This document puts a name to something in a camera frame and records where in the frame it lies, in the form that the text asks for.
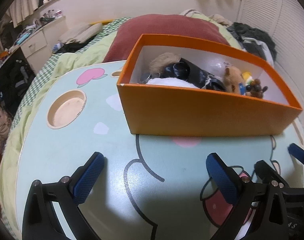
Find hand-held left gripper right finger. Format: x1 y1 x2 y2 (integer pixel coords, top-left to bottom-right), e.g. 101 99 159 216
206 153 296 240

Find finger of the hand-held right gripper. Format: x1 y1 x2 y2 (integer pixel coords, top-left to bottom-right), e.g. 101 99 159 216
288 143 304 167
254 159 304 200

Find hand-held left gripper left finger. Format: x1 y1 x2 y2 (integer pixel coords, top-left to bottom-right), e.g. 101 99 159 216
22 151 105 240

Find orange cardboard box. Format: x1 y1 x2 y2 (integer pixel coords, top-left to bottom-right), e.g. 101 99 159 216
116 34 303 137

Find pale pink fluffy scrunchie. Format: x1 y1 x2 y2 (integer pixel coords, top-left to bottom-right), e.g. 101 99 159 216
144 77 200 89

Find brown plush toy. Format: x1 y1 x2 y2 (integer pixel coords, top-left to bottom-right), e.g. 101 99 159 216
222 65 245 95

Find green checkered bed sheet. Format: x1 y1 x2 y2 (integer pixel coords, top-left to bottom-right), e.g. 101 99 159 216
11 17 134 135

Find black glossy cloth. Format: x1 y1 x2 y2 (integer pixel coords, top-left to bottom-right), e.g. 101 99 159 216
142 57 226 92

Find light green quilt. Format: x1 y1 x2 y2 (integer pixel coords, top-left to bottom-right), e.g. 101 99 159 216
0 12 232 230

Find black backpack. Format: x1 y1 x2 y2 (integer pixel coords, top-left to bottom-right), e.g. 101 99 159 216
0 47 35 117

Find dark clothing pile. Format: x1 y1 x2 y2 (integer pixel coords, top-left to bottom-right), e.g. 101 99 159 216
226 22 278 63

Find beige fur scrunchie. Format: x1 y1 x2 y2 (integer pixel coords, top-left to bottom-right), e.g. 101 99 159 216
149 52 180 74

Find white drawer cabinet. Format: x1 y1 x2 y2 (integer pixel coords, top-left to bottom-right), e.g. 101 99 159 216
8 15 67 58

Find white louvered closet doors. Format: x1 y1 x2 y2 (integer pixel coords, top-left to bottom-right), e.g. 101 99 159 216
236 0 304 105

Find beige pillow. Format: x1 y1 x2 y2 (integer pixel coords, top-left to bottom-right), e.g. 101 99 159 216
58 22 104 43

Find beige crumpled clothes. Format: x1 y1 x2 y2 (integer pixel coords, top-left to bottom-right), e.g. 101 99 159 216
179 9 233 26

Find red pillow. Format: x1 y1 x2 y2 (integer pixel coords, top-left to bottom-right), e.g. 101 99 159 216
102 14 232 63

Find makeup brush holder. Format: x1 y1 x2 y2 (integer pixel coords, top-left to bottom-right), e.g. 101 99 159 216
40 10 56 23

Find cream curtain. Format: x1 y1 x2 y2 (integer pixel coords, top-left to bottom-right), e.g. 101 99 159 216
6 0 40 28

